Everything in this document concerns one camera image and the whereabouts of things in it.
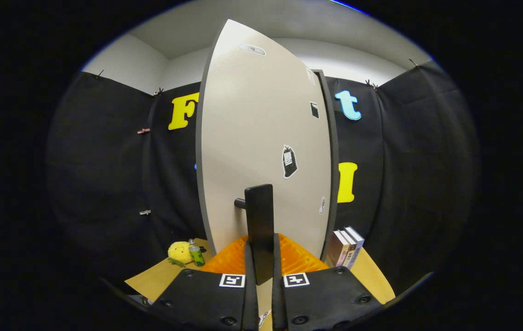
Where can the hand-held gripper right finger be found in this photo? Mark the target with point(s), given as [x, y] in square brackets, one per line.
[325, 299]

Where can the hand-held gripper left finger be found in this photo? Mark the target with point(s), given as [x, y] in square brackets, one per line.
[206, 299]

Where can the grey shoe cabinet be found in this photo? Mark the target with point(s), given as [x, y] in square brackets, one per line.
[331, 138]

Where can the beige shoe cabinet door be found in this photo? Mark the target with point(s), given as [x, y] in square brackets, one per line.
[252, 115]

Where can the green drink bottle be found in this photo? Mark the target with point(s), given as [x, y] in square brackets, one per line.
[196, 255]

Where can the yellow plush toy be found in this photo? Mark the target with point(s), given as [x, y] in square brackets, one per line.
[179, 253]

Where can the black backdrop cloth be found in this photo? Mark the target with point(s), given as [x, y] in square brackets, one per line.
[95, 174]

